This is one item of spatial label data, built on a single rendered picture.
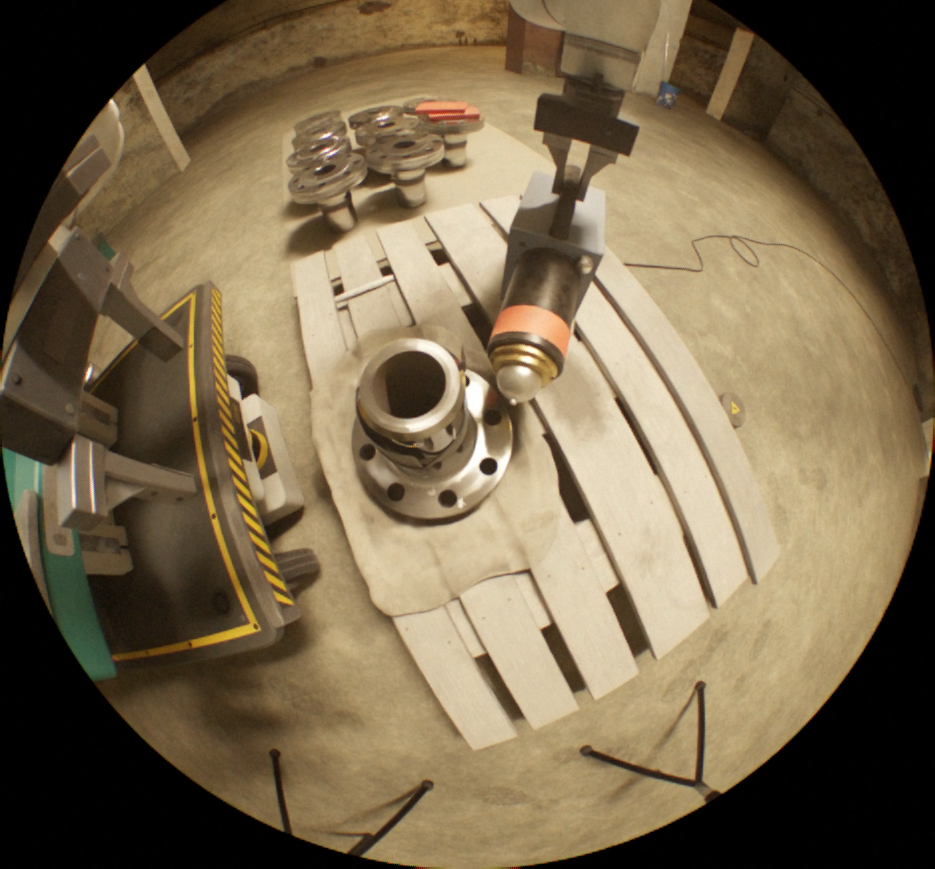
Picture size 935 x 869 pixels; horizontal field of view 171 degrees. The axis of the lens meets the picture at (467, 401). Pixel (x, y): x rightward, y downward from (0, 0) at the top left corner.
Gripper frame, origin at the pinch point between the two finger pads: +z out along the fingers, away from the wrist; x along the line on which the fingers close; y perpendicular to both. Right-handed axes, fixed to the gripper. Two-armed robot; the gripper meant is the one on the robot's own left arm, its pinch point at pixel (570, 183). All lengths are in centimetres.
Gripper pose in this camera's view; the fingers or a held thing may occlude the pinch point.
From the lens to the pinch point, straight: 51.4
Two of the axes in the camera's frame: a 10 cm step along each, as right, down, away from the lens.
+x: -9.5, -2.9, 1.1
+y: 3.1, -8.9, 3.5
